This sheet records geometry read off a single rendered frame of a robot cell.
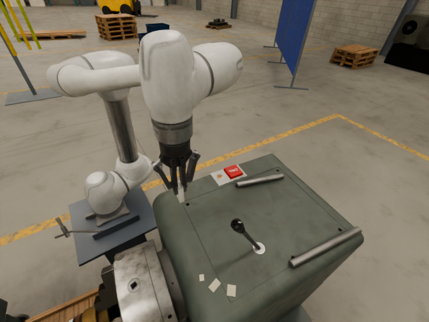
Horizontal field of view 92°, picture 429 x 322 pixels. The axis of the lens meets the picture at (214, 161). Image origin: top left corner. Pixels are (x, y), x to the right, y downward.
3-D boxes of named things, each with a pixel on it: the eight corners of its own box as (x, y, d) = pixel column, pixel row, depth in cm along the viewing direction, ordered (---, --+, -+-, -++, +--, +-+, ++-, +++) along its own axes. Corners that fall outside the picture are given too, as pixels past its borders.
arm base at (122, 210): (83, 207, 124) (80, 202, 121) (122, 193, 134) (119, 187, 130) (89, 231, 113) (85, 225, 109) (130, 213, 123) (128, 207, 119)
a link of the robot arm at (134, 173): (113, 183, 129) (143, 165, 143) (130, 198, 123) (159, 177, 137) (66, 49, 76) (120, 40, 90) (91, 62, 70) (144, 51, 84)
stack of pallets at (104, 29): (129, 34, 879) (125, 13, 831) (140, 38, 833) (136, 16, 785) (99, 37, 812) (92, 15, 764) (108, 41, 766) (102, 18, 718)
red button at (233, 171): (235, 167, 91) (235, 163, 89) (242, 176, 87) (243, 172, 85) (223, 171, 88) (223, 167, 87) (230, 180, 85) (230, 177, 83)
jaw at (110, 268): (135, 286, 68) (124, 253, 67) (136, 295, 64) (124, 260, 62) (98, 304, 64) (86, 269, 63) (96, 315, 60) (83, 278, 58)
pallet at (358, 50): (348, 57, 730) (354, 43, 702) (373, 64, 679) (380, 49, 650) (327, 62, 674) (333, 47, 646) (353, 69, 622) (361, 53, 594)
